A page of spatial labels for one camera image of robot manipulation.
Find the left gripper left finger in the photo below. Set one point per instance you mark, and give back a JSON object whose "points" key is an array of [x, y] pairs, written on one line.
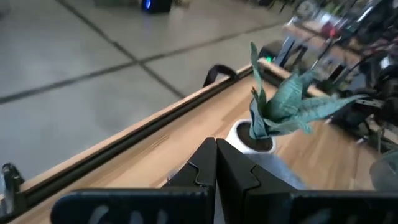
{"points": [[140, 208]]}

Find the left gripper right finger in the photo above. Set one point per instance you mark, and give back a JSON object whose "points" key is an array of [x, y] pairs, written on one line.
{"points": [[280, 208]]}

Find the snake plant in white pot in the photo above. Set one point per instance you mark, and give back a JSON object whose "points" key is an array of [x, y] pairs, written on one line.
{"points": [[280, 109]]}

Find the wooden workbench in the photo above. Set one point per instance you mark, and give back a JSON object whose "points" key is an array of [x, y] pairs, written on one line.
{"points": [[298, 31]]}

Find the black device with blue light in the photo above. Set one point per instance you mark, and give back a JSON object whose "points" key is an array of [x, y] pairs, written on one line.
{"points": [[158, 6]]}

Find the black aluminium table frame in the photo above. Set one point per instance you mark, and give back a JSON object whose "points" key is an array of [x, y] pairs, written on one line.
{"points": [[124, 143]]}

